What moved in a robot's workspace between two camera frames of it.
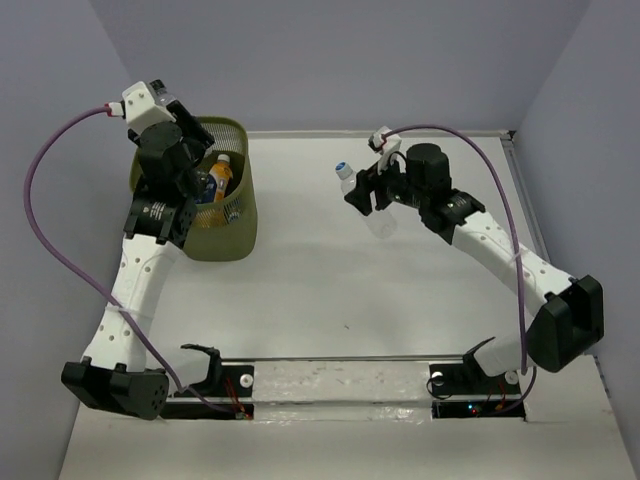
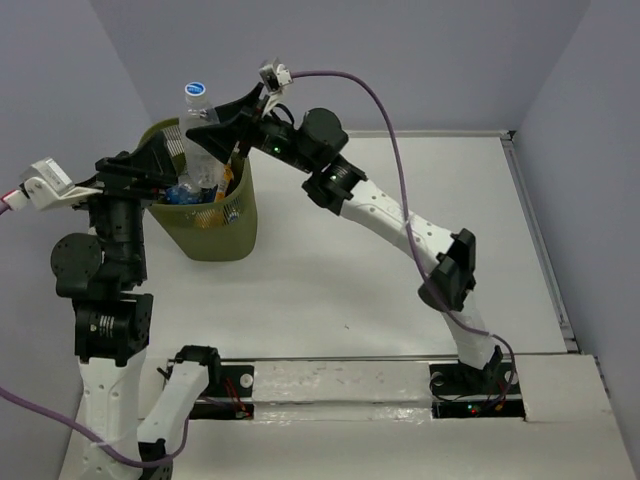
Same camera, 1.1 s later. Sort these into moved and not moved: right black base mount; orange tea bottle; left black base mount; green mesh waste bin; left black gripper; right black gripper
Moved: left black gripper; right black gripper
Not moved: orange tea bottle; right black base mount; green mesh waste bin; left black base mount
